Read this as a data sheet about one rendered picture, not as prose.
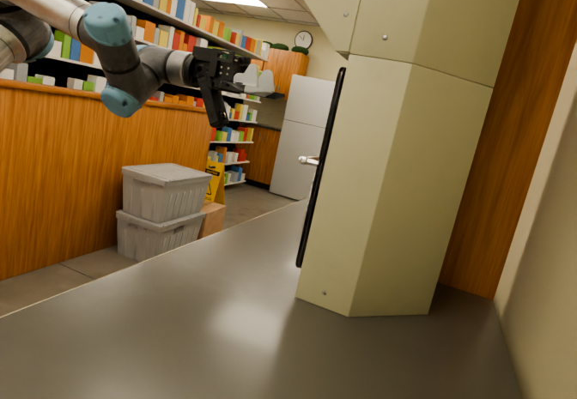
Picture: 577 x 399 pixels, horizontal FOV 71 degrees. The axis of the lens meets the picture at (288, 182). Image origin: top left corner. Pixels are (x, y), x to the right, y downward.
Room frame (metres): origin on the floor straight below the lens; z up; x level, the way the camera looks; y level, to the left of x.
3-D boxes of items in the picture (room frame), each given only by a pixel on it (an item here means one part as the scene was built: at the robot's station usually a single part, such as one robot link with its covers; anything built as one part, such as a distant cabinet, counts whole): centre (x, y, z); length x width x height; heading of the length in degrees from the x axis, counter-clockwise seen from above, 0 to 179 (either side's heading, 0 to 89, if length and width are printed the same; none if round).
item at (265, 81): (0.89, 0.09, 1.34); 0.09 x 0.03 x 0.06; 85
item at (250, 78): (0.82, 0.11, 1.34); 0.09 x 0.03 x 0.06; 56
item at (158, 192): (3.02, 0.90, 0.49); 0.60 x 0.42 x 0.33; 160
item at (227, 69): (0.89, 0.20, 1.34); 0.12 x 0.08 x 0.09; 70
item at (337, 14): (0.92, -0.06, 1.46); 0.32 x 0.12 x 0.10; 160
